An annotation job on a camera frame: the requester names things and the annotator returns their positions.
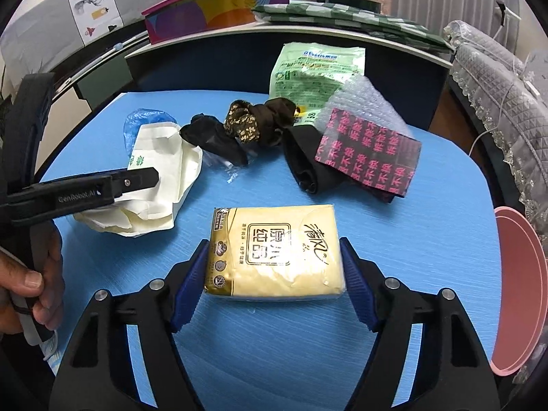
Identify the wall poster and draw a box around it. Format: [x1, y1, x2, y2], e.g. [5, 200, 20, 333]
[68, 0, 125, 46]

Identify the black sock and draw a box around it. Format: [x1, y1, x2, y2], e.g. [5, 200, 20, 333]
[180, 113, 249, 167]

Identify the white cable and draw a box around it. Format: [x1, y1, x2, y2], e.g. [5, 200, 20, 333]
[468, 2, 540, 157]

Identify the blue plastic shoe cover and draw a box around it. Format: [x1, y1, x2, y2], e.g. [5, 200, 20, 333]
[123, 109, 179, 163]

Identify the pink plastic bin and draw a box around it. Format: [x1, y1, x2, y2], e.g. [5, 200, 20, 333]
[488, 206, 548, 377]

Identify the brown patterned scrunchie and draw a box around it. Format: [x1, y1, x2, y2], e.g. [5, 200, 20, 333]
[223, 98, 298, 146]

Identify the white paper bag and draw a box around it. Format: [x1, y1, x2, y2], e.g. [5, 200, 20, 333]
[74, 122, 203, 237]

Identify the grey quilted sofa cover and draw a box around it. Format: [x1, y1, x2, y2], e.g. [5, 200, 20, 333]
[443, 19, 548, 240]

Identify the black pink printed packet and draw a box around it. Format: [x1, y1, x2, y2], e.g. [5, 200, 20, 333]
[314, 109, 422, 198]

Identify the colourful box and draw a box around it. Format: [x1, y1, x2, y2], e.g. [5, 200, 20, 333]
[141, 0, 292, 46]

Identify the grey partition panel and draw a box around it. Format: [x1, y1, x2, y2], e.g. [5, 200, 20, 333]
[0, 0, 150, 73]

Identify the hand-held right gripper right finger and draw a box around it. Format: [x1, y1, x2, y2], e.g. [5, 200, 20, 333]
[338, 236, 501, 411]

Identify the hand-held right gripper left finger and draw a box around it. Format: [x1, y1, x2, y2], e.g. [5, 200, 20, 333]
[51, 236, 215, 411]

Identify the black cloth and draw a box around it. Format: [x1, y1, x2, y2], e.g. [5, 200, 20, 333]
[280, 126, 405, 204]

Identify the person's left hand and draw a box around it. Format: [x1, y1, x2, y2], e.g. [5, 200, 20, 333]
[0, 223, 65, 335]

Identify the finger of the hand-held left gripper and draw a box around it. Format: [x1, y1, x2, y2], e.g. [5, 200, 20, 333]
[6, 167, 160, 227]

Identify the green checkered cloth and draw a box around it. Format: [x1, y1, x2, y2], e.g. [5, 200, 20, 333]
[252, 2, 454, 54]

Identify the yellow tissue pack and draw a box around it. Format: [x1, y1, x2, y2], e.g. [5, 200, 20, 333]
[204, 204, 347, 300]

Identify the clear bubble wrap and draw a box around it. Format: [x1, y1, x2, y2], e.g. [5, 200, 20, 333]
[314, 75, 409, 138]

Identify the grey blue desk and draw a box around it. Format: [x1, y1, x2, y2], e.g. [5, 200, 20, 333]
[124, 21, 454, 133]

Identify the green plastic bag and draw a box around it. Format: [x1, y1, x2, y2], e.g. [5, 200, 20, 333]
[271, 43, 366, 127]

